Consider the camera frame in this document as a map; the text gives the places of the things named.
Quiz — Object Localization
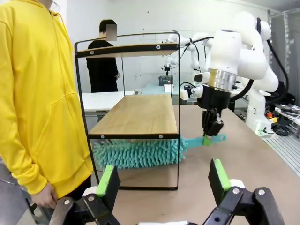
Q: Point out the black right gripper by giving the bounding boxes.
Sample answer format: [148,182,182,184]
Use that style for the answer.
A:
[196,85,232,147]

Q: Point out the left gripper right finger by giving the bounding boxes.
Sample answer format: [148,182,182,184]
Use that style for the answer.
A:
[204,158,285,225]

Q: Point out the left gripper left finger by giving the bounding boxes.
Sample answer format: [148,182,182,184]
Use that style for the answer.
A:
[48,165,121,225]

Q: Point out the teal microfibre duster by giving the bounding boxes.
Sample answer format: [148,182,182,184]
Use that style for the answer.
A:
[92,134,228,170]

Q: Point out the person's right forearm yellow sleeve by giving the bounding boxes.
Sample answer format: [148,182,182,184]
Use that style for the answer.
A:
[0,126,51,195]

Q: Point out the person's right hand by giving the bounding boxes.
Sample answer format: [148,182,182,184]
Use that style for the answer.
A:
[31,181,59,209]

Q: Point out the black plastic crate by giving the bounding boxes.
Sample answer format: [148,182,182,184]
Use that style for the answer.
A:
[158,75,174,85]

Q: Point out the teal table mat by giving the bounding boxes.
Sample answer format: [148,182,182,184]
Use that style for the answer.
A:
[135,83,165,95]

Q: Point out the white background table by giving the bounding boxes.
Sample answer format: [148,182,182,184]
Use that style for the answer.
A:
[81,90,136,113]

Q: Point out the person in black top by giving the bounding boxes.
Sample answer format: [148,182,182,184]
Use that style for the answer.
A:
[86,18,120,93]

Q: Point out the person in yellow hoodie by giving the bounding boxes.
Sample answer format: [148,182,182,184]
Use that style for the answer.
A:
[0,0,95,211]

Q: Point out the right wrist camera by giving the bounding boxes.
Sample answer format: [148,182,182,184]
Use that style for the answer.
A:
[180,82,204,101]

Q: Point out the two-tier wood black-frame shelf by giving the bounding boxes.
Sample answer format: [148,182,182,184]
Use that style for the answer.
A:
[74,31,181,191]

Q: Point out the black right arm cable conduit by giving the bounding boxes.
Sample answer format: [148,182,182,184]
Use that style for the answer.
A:
[228,17,289,105]

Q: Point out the aluminium profile frame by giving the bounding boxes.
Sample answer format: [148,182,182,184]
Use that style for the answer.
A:
[267,9,300,73]

